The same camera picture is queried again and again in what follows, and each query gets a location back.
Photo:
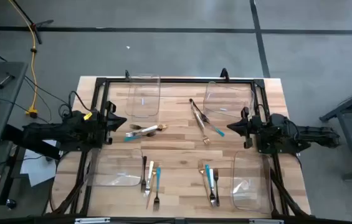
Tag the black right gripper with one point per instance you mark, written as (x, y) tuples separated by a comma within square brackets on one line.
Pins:
[(258, 130)]

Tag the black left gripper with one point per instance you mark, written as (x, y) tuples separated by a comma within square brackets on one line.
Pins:
[(99, 124)]

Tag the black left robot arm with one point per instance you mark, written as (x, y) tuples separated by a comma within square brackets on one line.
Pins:
[(57, 133)]

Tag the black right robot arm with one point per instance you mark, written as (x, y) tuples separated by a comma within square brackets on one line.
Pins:
[(303, 133)]

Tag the yellow tape tag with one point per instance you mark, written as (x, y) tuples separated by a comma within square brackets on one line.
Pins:
[(88, 116)]

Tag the clear plastic bin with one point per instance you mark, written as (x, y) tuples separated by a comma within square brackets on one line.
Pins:
[(143, 102), (228, 99), (116, 171), (252, 183)]

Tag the black desk beam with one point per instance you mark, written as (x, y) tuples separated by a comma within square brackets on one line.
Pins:
[(38, 149)]

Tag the white paper sheet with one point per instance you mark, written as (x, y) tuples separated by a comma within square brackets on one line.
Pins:
[(38, 171)]

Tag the black tripod stand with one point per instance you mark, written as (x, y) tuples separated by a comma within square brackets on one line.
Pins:
[(43, 23)]

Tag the black round knob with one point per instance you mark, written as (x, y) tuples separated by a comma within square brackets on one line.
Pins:
[(11, 203)]

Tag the black frame clamp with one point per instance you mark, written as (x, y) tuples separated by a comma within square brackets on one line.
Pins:
[(224, 74), (127, 74)]

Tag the silver metal bracket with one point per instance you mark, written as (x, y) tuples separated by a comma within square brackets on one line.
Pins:
[(266, 221), (91, 221)]

